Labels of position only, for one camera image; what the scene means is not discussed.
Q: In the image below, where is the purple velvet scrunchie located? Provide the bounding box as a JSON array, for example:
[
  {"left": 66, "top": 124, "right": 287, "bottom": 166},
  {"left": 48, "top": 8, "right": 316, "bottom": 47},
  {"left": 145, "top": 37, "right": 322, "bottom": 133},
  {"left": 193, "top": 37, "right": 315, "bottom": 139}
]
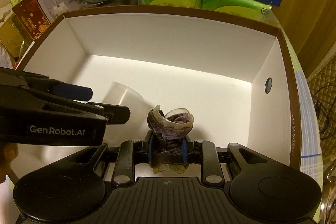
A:
[{"left": 147, "top": 105, "right": 194, "bottom": 174}]

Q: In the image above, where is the person's left hand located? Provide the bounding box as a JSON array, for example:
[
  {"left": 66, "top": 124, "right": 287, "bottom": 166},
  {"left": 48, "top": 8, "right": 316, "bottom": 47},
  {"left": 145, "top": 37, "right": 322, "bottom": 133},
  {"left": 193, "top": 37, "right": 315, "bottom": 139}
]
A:
[{"left": 0, "top": 143, "right": 19, "bottom": 184}]

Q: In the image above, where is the red gold gift box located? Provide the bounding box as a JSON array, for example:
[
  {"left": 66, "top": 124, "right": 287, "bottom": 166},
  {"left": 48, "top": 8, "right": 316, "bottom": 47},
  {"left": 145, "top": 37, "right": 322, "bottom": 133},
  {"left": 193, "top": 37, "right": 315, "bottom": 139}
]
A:
[{"left": 13, "top": 0, "right": 51, "bottom": 40}]

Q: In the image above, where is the checkered tablecloth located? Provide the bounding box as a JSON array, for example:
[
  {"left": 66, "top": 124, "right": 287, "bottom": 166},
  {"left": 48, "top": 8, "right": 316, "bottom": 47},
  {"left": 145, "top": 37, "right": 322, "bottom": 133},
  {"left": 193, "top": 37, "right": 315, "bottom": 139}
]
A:
[{"left": 270, "top": 12, "right": 324, "bottom": 222}]

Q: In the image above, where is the right green tissue pack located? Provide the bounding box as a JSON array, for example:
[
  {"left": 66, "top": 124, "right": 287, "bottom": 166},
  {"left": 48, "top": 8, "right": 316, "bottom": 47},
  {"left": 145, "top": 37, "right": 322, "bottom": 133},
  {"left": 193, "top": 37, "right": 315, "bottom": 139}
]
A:
[{"left": 202, "top": 0, "right": 272, "bottom": 22}]

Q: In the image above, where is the black power cable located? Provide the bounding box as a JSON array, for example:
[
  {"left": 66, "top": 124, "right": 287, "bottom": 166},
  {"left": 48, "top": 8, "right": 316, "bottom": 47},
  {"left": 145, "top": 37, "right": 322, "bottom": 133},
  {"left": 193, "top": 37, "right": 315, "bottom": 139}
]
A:
[{"left": 312, "top": 84, "right": 336, "bottom": 140}]

